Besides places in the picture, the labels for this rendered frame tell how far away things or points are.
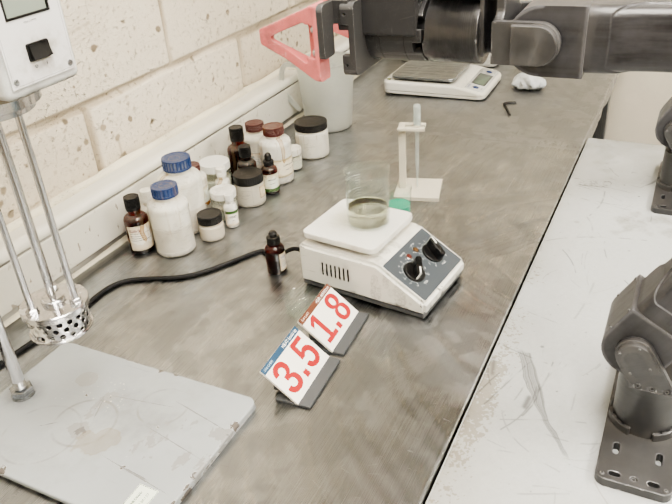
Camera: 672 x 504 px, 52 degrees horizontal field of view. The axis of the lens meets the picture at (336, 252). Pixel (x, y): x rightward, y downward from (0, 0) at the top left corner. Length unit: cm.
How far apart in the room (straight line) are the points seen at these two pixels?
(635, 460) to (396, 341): 31
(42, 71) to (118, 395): 41
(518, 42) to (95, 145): 79
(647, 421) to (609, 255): 38
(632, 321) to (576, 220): 50
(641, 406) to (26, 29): 65
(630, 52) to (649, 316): 25
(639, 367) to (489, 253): 42
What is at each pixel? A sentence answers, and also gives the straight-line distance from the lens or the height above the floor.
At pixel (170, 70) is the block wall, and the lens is 134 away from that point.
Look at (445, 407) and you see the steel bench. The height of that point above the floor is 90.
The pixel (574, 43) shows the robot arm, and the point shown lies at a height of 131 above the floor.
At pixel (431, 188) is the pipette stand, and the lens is 127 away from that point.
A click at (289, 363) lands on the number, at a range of 84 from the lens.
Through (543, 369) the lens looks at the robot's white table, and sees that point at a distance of 88.
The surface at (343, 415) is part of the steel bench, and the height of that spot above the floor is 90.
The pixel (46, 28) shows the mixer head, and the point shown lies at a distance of 62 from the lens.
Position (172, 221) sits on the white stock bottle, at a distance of 111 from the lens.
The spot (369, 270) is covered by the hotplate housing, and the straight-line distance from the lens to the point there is 93.
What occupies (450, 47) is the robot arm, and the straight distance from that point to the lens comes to 64.
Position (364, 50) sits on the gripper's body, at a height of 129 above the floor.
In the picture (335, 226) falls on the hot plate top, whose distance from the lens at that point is 98.
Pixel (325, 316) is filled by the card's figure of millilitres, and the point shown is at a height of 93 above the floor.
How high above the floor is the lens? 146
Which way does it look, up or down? 31 degrees down
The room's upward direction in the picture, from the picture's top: 4 degrees counter-clockwise
